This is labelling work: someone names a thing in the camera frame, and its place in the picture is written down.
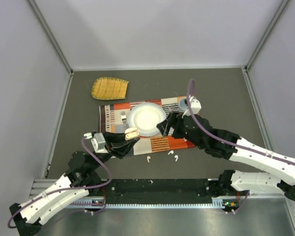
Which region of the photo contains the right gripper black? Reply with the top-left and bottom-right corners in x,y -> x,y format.
157,111 -> 205,149

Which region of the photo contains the aluminium frame front beam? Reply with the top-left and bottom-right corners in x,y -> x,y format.
29,178 -> 295,209

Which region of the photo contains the aluminium frame right post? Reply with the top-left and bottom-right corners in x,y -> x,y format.
245,0 -> 291,73

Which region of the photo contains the yellow woven cloth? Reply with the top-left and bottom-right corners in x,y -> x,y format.
91,77 -> 129,100

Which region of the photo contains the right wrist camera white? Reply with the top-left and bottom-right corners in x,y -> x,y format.
182,96 -> 202,117

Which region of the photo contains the aluminium frame post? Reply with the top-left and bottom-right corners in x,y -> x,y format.
245,0 -> 291,73
26,0 -> 73,74

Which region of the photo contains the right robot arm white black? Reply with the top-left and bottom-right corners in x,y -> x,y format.
156,112 -> 295,202

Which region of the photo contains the white earbud charging case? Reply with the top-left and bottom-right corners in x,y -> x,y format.
124,127 -> 140,140

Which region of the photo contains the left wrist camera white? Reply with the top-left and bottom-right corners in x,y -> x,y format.
84,132 -> 108,153

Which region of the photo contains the white round plate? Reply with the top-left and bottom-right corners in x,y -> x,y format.
127,102 -> 166,137

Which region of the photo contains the aluminium frame left post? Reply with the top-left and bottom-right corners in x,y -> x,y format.
26,0 -> 73,74

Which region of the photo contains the silver fork pink handle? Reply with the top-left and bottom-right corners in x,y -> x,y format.
120,111 -> 127,130

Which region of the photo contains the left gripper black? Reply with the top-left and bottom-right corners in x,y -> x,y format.
89,131 -> 140,171

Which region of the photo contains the light blue mug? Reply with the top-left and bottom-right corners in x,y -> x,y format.
178,97 -> 188,112

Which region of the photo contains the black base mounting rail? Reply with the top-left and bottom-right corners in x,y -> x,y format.
98,178 -> 250,205

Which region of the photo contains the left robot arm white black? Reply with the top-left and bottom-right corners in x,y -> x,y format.
7,128 -> 140,236

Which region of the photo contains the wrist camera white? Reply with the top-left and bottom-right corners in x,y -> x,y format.
84,132 -> 108,153
182,96 -> 202,117

